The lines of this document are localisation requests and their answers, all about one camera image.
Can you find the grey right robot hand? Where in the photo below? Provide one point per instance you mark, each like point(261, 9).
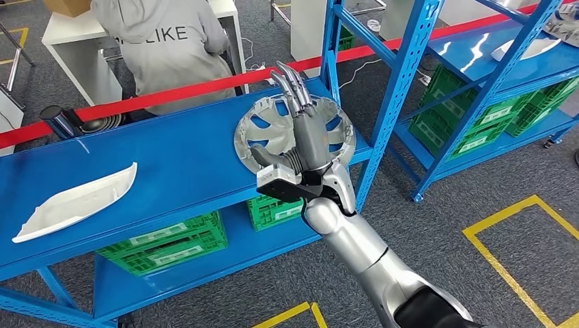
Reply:
point(312, 140)

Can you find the silver plastic wheel hubcap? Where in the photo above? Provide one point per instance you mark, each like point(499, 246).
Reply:
point(565, 27)
point(282, 129)

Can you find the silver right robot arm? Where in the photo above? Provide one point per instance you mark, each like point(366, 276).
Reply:
point(353, 235)

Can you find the blue metal shelf rack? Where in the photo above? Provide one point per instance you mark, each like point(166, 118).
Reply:
point(452, 59)
point(158, 158)

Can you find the white plastic trim part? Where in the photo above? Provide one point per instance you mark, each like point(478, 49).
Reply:
point(538, 47)
point(77, 203)

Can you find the green plastic crate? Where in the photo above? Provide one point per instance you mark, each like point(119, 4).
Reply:
point(538, 117)
point(181, 258)
point(497, 115)
point(484, 142)
point(190, 226)
point(556, 93)
point(271, 215)
point(346, 40)

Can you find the white cabinet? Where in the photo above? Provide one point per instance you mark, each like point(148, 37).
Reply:
point(9, 117)
point(307, 36)
point(461, 9)

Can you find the red barrier belt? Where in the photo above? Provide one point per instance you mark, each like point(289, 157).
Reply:
point(190, 90)

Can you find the ribbed stanchion base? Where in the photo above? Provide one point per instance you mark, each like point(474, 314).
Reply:
point(102, 124)

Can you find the white desk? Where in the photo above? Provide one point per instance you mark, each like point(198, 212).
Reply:
point(72, 40)

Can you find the cardboard box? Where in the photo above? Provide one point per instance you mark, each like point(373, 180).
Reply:
point(68, 7)

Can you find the black-topped stanchion post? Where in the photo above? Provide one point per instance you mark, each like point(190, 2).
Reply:
point(56, 120)

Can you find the metal frame stand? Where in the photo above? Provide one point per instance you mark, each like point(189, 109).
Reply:
point(13, 69)

